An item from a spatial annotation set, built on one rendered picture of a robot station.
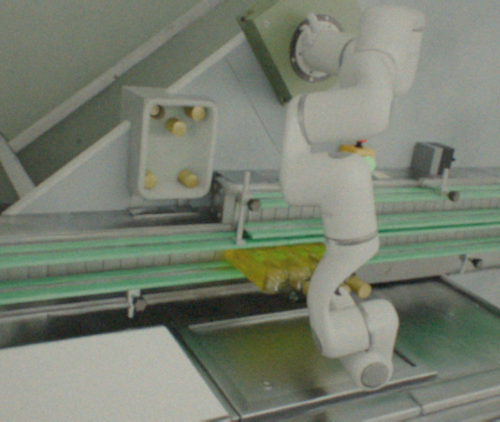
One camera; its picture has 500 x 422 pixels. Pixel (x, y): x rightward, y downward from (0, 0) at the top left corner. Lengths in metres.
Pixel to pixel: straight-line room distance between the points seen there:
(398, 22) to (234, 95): 0.52
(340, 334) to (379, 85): 0.40
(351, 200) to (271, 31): 0.61
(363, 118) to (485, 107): 1.13
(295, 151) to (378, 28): 0.29
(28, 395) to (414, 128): 1.26
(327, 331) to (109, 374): 0.43
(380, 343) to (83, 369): 0.54
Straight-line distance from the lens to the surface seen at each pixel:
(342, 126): 0.99
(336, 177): 0.93
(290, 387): 1.23
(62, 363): 1.24
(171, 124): 1.41
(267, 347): 1.34
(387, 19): 1.15
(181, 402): 1.15
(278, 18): 1.45
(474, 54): 1.99
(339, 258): 0.98
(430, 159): 1.86
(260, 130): 1.58
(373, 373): 1.09
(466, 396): 1.37
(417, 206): 1.80
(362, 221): 0.96
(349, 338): 1.03
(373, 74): 1.00
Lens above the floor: 2.08
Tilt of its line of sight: 54 degrees down
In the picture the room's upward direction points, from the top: 126 degrees clockwise
